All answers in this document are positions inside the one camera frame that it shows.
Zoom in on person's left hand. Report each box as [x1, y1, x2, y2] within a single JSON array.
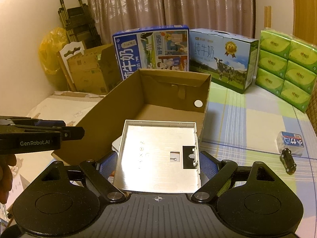
[[0, 154, 17, 204]]

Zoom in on black toy car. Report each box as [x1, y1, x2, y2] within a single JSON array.
[[280, 148, 297, 175]]

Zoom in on green tissue pack bundle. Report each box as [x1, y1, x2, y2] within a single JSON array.
[[255, 28, 316, 112]]

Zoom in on blue cartoon milk carton box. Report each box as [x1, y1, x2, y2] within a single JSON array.
[[113, 25, 189, 80]]

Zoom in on checked tablecloth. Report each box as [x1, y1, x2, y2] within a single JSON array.
[[198, 81, 317, 219]]

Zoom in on open cardboard box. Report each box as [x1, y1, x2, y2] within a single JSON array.
[[53, 69, 211, 165]]

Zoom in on blue tissue packet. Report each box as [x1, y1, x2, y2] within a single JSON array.
[[276, 131, 305, 156]]

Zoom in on wooden door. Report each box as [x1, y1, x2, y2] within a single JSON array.
[[293, 0, 316, 45]]

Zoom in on pink curtain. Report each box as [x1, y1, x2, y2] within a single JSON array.
[[88, 0, 256, 43]]

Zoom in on light blue cow milk box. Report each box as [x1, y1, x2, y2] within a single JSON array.
[[189, 29, 259, 93]]

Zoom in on yellow plastic bag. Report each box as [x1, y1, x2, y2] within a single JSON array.
[[37, 27, 70, 91]]

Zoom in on black folding ladder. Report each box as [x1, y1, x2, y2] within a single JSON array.
[[58, 0, 102, 49]]

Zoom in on white square switch panel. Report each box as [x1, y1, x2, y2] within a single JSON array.
[[113, 120, 201, 193]]

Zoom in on stacked cardboard boxes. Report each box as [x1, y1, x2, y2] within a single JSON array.
[[57, 42, 122, 95]]

